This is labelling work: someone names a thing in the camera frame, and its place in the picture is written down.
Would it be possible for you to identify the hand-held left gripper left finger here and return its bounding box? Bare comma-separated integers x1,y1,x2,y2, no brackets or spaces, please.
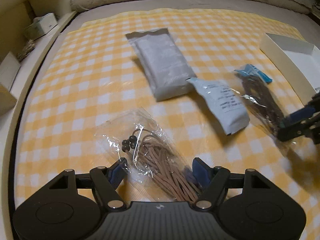
47,160,128,210

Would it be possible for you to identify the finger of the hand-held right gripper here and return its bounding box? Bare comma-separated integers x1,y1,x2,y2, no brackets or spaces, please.
280,104,317,130
277,120,314,142

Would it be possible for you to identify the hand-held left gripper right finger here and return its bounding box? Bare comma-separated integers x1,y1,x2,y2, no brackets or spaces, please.
192,157,272,209

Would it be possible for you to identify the bag of tan beaded cords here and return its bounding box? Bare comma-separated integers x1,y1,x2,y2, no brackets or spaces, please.
94,107,203,203

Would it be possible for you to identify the bag of dark brown cords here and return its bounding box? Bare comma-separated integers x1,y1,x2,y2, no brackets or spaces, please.
234,64,300,155

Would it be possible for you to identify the white cardboard box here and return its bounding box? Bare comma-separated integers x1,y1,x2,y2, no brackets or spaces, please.
259,32,320,105

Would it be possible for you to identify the small white labelled pouch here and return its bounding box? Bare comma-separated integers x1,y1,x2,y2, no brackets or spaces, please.
186,77,250,135

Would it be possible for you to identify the large white plastic packet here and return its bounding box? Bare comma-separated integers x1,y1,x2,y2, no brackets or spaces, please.
125,27,197,102

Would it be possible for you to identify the yellow checked blanket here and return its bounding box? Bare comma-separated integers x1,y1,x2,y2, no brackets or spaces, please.
15,7,320,230

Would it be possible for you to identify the brown cardboard box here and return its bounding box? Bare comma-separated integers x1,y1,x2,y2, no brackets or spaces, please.
0,84,18,116

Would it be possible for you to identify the bed with grey sheet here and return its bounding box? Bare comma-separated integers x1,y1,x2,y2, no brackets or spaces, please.
10,0,320,240

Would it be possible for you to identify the flat white box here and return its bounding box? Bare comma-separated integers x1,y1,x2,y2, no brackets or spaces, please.
0,52,22,91

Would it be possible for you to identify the woven straw bundle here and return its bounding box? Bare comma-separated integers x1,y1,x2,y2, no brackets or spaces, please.
17,39,36,61

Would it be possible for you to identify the white tissue box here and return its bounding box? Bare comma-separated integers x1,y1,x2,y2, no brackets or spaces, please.
25,13,58,41

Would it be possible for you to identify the wooden bedside shelf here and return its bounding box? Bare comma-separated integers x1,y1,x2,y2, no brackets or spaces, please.
0,0,75,117

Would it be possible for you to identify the wooden bed frame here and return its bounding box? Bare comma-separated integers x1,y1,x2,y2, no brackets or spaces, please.
7,11,77,230

